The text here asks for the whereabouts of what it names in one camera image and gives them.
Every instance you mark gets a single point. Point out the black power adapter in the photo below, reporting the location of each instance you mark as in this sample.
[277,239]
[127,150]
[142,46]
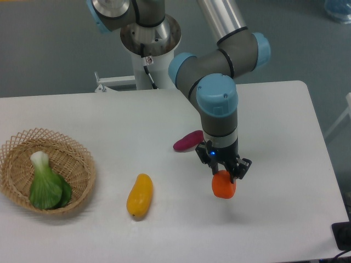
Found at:
[341,232]

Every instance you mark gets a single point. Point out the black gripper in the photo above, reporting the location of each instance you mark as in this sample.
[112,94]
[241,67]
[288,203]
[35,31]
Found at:
[223,150]

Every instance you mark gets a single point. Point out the white frame at right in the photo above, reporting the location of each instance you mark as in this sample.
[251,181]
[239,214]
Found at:
[341,121]

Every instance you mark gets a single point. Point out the purple toy sweet potato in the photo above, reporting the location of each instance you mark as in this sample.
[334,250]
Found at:
[189,141]

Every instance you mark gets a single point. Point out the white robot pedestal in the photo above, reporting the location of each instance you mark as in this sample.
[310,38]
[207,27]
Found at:
[152,50]

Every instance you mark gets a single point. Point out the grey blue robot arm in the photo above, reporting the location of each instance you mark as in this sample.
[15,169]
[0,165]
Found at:
[208,81]

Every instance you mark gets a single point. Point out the blue plastic bag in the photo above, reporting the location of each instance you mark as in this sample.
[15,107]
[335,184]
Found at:
[339,10]

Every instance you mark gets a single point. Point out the woven bamboo basket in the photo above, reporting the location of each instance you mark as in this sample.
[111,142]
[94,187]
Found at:
[67,157]

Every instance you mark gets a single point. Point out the orange toy fruit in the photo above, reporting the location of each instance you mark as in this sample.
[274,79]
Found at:
[222,186]

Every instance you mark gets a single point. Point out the yellow toy mango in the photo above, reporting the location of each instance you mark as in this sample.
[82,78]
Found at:
[140,196]

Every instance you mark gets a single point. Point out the green toy bok choy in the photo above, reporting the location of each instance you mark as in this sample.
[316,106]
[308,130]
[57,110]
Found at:
[48,190]

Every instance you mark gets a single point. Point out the white metal bracket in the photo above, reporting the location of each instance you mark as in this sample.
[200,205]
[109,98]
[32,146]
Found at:
[123,83]

